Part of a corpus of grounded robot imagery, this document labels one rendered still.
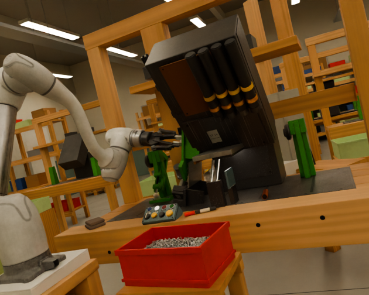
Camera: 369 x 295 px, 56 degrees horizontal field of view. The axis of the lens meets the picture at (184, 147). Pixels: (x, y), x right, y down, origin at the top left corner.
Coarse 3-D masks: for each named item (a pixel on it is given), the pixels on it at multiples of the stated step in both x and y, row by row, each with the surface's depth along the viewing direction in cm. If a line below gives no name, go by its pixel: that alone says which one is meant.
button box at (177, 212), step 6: (168, 204) 145; (174, 204) 143; (156, 210) 145; (162, 210) 143; (174, 210) 141; (180, 210) 145; (150, 216) 144; (156, 216) 142; (174, 216) 139; (180, 216) 144; (144, 222) 143; (150, 222) 142; (156, 222) 142
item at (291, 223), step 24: (336, 192) 124; (360, 192) 118; (192, 216) 139; (216, 216) 131; (240, 216) 127; (264, 216) 123; (288, 216) 120; (312, 216) 117; (336, 216) 114; (360, 216) 112; (72, 240) 158; (96, 240) 153; (120, 240) 148; (240, 240) 128; (264, 240) 125; (288, 240) 121; (312, 240) 118; (336, 240) 115; (360, 240) 112
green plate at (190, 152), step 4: (184, 136) 157; (184, 140) 157; (184, 144) 157; (188, 144) 157; (184, 148) 158; (188, 148) 157; (192, 148) 156; (184, 152) 158; (188, 152) 157; (192, 152) 157; (196, 152) 156; (184, 156) 158; (188, 156) 158; (192, 156) 157; (184, 160) 159; (188, 160) 163
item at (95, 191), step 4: (116, 184) 1071; (96, 188) 1022; (100, 188) 1018; (104, 188) 1013; (84, 192) 1034; (88, 192) 1027; (92, 192) 1024; (96, 192) 1021; (100, 192) 1051; (104, 192) 1014
